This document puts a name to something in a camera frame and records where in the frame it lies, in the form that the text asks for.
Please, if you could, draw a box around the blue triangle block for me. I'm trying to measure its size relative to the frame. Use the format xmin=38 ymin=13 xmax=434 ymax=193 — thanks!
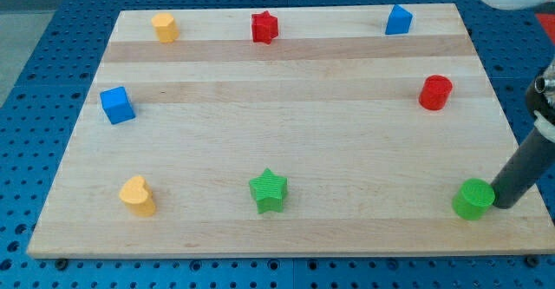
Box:
xmin=385 ymin=4 xmax=413 ymax=35

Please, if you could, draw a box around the wooden board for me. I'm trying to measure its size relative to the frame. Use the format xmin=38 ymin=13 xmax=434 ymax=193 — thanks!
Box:
xmin=27 ymin=3 xmax=554 ymax=259

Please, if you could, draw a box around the green star block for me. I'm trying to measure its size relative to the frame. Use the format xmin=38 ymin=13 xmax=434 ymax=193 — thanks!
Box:
xmin=249 ymin=168 xmax=288 ymax=214

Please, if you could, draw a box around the red star block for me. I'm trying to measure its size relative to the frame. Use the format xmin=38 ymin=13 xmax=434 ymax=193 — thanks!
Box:
xmin=251 ymin=10 xmax=279 ymax=44

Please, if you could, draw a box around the yellow heart block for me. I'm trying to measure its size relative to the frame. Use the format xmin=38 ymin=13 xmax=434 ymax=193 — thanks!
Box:
xmin=119 ymin=175 xmax=156 ymax=217

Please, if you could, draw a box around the yellow hexagon block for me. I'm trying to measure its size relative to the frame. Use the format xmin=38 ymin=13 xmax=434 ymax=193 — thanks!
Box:
xmin=151 ymin=12 xmax=179 ymax=43

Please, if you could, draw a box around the red cylinder block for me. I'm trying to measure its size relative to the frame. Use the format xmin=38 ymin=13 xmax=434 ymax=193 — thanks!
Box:
xmin=419 ymin=75 xmax=453 ymax=111

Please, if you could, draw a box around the blue cube block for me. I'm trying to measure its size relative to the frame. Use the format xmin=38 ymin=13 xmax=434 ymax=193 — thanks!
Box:
xmin=100 ymin=86 xmax=135 ymax=125

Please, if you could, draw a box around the green cylinder block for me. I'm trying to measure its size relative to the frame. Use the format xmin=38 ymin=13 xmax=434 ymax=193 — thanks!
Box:
xmin=452 ymin=178 xmax=496 ymax=220

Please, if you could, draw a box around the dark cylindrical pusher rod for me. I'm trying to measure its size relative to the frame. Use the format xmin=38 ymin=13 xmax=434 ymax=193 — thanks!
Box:
xmin=491 ymin=128 xmax=554 ymax=209

